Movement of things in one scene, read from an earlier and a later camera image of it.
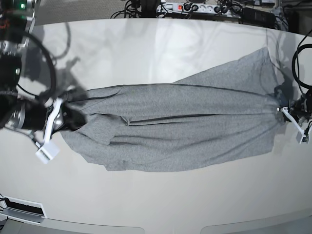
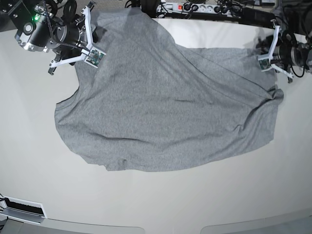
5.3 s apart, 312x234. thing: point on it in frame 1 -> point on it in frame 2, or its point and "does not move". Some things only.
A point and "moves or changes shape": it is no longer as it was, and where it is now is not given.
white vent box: (23, 210) does not move
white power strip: (235, 11) does not move
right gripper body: (55, 119) -> (66, 40)
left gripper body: (301, 108) -> (284, 53)
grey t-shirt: (227, 111) moves or changes shape
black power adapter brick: (250, 16) does not move
